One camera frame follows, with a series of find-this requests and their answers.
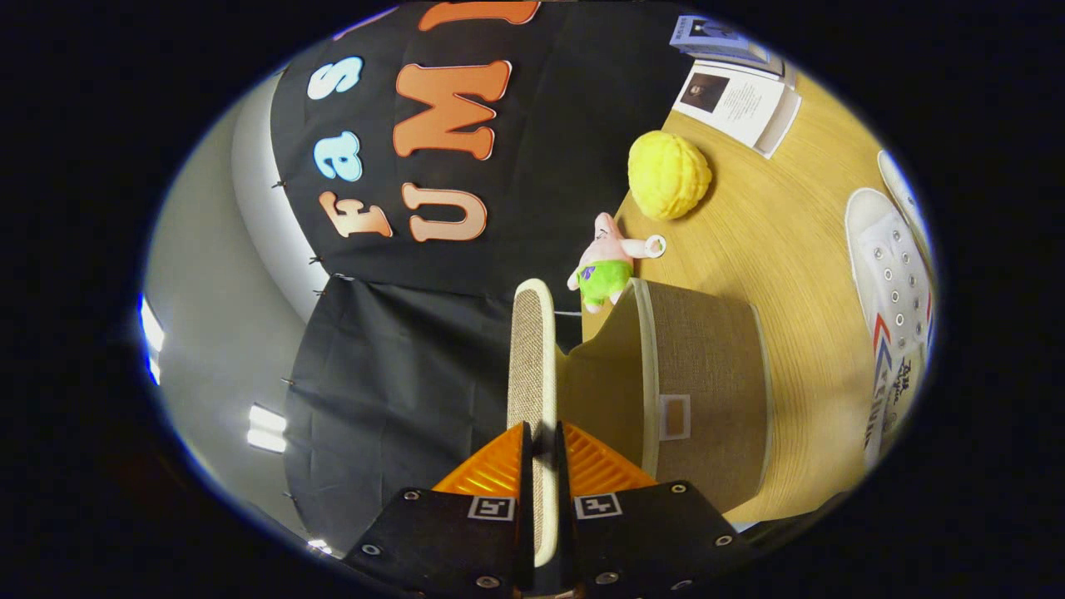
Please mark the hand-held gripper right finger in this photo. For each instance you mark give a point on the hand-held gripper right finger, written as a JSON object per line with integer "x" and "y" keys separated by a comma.
{"x": 566, "y": 541}

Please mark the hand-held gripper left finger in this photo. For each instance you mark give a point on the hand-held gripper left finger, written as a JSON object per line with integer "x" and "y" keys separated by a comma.
{"x": 526, "y": 541}

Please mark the brown fabric storage box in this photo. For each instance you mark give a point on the brown fabric storage box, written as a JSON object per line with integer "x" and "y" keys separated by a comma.
{"x": 707, "y": 391}

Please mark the white canvas shoe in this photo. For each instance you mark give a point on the white canvas shoe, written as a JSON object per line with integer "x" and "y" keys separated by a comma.
{"x": 903, "y": 187}
{"x": 890, "y": 274}

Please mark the pink starfish plush toy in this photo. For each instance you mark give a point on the pink starfish plush toy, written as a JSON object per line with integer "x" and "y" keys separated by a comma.
{"x": 603, "y": 279}

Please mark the ceiling light panel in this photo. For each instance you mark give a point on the ceiling light panel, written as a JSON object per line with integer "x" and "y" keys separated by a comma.
{"x": 151, "y": 333}
{"x": 266, "y": 428}

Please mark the yellow bumpy plush toy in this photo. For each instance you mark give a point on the yellow bumpy plush toy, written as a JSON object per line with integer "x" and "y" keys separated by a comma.
{"x": 670, "y": 175}

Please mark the black backdrop cloth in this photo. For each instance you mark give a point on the black backdrop cloth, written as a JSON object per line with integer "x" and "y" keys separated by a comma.
{"x": 566, "y": 125}

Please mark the white book with portrait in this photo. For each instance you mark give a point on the white book with portrait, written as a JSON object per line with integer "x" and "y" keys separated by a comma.
{"x": 740, "y": 100}

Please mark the white book under stack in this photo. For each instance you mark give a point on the white book under stack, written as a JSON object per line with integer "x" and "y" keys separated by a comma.
{"x": 786, "y": 75}

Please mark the blue cover book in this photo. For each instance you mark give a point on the blue cover book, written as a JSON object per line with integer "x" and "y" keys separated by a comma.
{"x": 715, "y": 33}

